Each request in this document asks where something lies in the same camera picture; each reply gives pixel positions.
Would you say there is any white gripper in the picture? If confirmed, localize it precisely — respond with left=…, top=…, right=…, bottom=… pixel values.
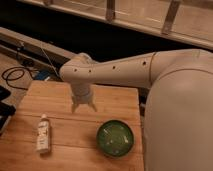
left=71, top=83, right=97, bottom=113

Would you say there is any small white bottle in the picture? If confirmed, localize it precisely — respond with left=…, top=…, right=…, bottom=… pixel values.
left=36, top=114, right=50, bottom=154

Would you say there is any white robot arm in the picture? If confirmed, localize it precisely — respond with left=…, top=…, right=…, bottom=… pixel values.
left=60, top=49, right=213, bottom=171

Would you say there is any green ceramic bowl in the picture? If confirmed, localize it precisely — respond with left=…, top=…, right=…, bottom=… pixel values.
left=96, top=120, right=134, bottom=157

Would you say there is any blue box on floor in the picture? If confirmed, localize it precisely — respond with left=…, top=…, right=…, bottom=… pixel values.
left=34, top=70, right=50, bottom=80

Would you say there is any black object at left edge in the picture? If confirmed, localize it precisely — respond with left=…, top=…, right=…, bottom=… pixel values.
left=0, top=85, right=16, bottom=135

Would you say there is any thin white cable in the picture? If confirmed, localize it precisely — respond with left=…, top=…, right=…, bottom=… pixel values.
left=39, top=46, right=61, bottom=78

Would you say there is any black coiled cable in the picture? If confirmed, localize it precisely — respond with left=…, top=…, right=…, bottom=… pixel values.
left=1, top=65, right=37, bottom=90

